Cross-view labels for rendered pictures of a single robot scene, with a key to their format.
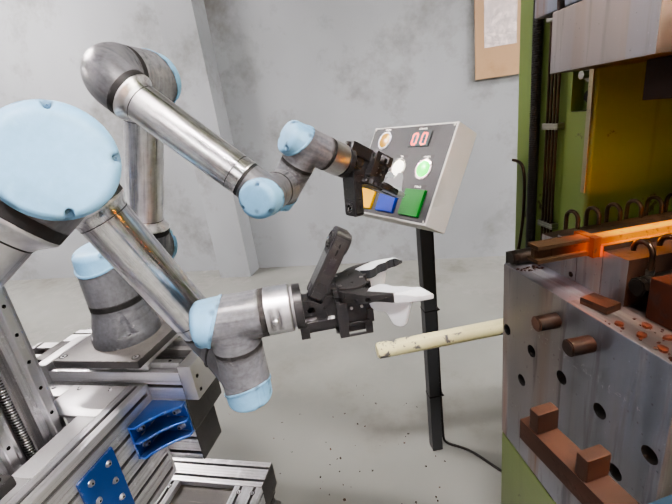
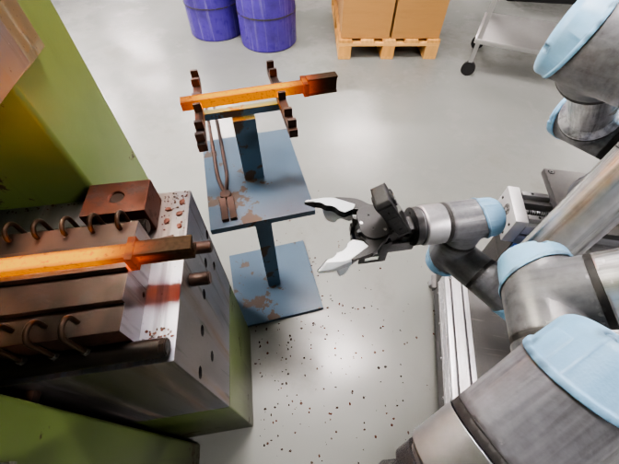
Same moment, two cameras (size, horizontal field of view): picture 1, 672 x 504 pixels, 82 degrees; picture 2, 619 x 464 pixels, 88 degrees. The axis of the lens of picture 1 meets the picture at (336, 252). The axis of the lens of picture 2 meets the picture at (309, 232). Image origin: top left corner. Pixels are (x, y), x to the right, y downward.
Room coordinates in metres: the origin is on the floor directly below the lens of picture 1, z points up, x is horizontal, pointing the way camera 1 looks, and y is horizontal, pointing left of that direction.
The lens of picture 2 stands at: (0.90, -0.14, 1.44)
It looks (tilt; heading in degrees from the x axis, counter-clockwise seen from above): 53 degrees down; 177
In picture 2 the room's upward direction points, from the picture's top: straight up
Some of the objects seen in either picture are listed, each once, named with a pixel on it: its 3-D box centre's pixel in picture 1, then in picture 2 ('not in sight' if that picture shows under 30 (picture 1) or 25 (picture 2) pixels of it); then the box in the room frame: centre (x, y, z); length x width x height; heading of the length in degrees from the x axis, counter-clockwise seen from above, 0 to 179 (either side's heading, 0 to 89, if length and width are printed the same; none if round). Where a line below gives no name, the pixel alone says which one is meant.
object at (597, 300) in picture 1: (599, 303); not in sight; (0.53, -0.40, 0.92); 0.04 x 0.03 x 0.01; 18
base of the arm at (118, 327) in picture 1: (122, 315); not in sight; (0.85, 0.53, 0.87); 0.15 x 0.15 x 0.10
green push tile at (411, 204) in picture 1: (412, 203); not in sight; (1.02, -0.22, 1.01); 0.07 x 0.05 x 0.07; 31
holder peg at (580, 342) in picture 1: (579, 345); (202, 247); (0.50, -0.35, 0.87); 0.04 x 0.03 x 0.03; 96
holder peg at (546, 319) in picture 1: (546, 322); (200, 278); (0.58, -0.34, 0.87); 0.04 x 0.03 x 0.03; 96
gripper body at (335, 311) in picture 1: (333, 303); (384, 232); (0.55, 0.02, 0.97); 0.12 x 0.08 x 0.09; 96
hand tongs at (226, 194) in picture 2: not in sight; (217, 152); (0.03, -0.40, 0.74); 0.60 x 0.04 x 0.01; 13
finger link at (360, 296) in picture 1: (368, 293); (354, 211); (0.52, -0.04, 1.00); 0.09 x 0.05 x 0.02; 60
